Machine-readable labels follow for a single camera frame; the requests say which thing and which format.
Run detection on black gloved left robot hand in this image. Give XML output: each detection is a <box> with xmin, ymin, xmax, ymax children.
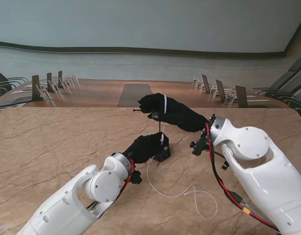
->
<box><xmin>123</xmin><ymin>132</ymin><xmax>170</xmax><ymax>164</ymax></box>

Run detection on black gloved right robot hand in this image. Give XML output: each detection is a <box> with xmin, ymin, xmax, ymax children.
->
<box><xmin>137</xmin><ymin>93</ymin><xmax>209</xmax><ymax>133</ymax></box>

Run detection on white wired earphone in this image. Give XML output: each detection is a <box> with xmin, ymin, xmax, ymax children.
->
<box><xmin>147</xmin><ymin>94</ymin><xmax>219</xmax><ymax>219</ymax></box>

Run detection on black T-bar rack marble base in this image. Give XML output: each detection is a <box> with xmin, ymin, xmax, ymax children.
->
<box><xmin>132</xmin><ymin>109</ymin><xmax>171</xmax><ymax>162</ymax></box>

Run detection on printed conference room backdrop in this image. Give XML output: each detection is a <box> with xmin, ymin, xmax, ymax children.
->
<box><xmin>0</xmin><ymin>0</ymin><xmax>301</xmax><ymax>110</ymax></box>

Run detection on red black left arm cable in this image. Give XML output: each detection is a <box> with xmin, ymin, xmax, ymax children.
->
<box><xmin>88</xmin><ymin>159</ymin><xmax>136</xmax><ymax>209</ymax></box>

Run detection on red black arm cable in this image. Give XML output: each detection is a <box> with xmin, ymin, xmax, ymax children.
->
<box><xmin>204</xmin><ymin>122</ymin><xmax>281</xmax><ymax>232</ymax></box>
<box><xmin>88</xmin><ymin>159</ymin><xmax>136</xmax><ymax>209</ymax></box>

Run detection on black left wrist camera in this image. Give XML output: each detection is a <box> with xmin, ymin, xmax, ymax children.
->
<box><xmin>129</xmin><ymin>170</ymin><xmax>143</xmax><ymax>185</ymax></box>

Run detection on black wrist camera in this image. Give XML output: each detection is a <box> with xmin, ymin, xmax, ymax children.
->
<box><xmin>129</xmin><ymin>170</ymin><xmax>143</xmax><ymax>185</ymax></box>
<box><xmin>189</xmin><ymin>133</ymin><xmax>210</xmax><ymax>157</ymax></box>

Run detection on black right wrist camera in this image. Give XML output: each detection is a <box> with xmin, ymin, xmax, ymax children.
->
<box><xmin>189</xmin><ymin>133</ymin><xmax>210</xmax><ymax>157</ymax></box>

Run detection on red black right arm cable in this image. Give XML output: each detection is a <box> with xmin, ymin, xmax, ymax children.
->
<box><xmin>204</xmin><ymin>122</ymin><xmax>281</xmax><ymax>232</ymax></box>

